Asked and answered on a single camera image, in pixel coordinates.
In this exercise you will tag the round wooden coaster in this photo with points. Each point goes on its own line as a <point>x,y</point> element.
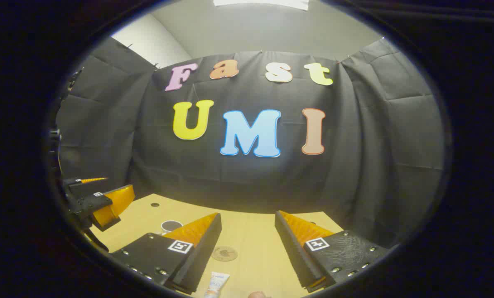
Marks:
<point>224,253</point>

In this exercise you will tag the black backdrop cloth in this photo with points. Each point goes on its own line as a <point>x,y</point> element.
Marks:
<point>238,182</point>

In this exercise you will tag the white toothpaste tube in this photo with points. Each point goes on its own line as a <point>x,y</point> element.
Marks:
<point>216,283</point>

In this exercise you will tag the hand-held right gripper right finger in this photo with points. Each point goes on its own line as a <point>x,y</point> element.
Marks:
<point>292,252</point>

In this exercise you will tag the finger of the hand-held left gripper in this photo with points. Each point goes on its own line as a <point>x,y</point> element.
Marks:
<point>79,182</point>
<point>110,205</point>

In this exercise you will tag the light wooden desktop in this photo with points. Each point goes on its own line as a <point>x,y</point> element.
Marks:
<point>251,231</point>

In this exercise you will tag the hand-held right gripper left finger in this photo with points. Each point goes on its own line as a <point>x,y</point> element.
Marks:
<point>201,256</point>

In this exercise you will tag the ceiling light panel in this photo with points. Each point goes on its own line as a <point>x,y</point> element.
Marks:
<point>263,2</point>

